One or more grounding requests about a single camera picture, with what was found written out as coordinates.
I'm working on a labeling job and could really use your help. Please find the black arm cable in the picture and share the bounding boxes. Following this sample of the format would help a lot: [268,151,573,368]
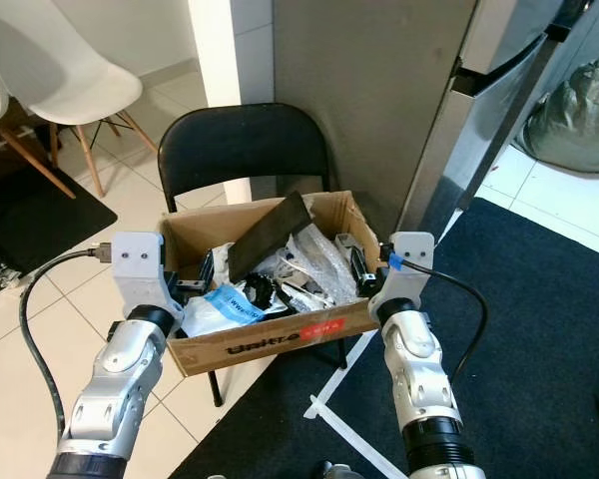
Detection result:
[19,247,117,420]
[403,259,489,386]

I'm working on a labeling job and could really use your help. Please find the green rubbish bag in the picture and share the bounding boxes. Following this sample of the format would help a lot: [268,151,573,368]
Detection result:
[519,45,599,177]

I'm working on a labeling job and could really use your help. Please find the white tape strip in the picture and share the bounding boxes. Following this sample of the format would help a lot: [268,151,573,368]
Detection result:
[303,329,412,479]

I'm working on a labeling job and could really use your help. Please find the white shell chair wooden legs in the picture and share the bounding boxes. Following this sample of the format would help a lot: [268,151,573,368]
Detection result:
[0,35,107,201]
[0,0,159,198]

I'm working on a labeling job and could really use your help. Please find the grey partition panel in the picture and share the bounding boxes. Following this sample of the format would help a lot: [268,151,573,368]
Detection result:
[271,0,480,239]

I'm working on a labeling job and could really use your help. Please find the dark blue carpet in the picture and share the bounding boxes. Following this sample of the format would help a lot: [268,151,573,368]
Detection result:
[170,197,599,479]

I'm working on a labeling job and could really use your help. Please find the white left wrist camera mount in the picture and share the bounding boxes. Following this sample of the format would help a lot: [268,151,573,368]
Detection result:
[111,232,187,313]

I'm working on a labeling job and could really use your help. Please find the black folding chair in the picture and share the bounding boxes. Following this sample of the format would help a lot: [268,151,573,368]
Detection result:
[157,103,350,408]

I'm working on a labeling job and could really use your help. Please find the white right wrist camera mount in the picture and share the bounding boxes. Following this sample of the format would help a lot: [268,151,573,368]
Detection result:
[369,232,438,322]

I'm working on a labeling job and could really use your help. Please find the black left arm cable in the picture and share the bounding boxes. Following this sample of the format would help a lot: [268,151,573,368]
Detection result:
[19,247,117,420]

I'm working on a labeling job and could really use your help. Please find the clear plastic wrap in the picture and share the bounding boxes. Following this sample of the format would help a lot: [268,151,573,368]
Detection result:
[278,224,362,302]

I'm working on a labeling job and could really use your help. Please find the black floor mat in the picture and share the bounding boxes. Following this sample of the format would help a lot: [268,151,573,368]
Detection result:
[0,163,119,300]

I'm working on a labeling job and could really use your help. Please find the white bag blue print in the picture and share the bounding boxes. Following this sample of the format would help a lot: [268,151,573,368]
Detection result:
[183,282,278,337]

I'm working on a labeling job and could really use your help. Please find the black foam slab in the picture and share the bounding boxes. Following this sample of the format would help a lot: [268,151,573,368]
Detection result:
[227,191,313,282]

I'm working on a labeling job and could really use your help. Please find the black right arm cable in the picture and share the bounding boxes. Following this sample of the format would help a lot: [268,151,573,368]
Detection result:
[403,259,489,386]

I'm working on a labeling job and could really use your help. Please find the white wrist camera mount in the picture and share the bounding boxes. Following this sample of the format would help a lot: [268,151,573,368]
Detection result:
[111,232,187,313]
[369,232,438,322]

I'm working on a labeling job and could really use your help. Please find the brown cardboard rubbish box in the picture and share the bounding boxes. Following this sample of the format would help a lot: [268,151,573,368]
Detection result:
[161,190,386,378]

